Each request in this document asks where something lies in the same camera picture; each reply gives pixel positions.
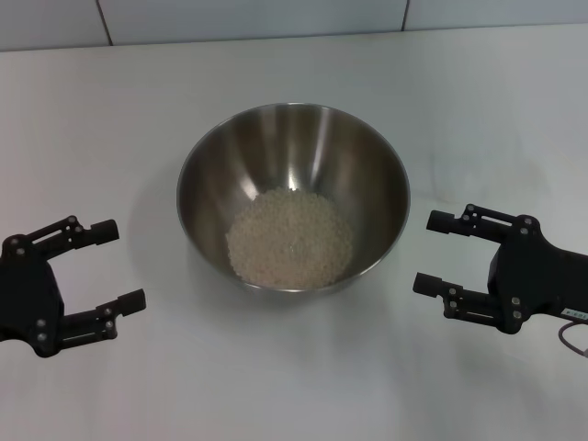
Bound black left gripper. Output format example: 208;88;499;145
0;214;148;359

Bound stainless steel mixing bowl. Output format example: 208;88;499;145
176;101;412;295

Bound right gripper cable with connector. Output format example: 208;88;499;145
558;319;588;357

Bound clear plastic cup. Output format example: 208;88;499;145
429;141;525;217

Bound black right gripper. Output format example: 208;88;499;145
413;204;588;335

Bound white rice grains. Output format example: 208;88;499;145
225;188;355;289

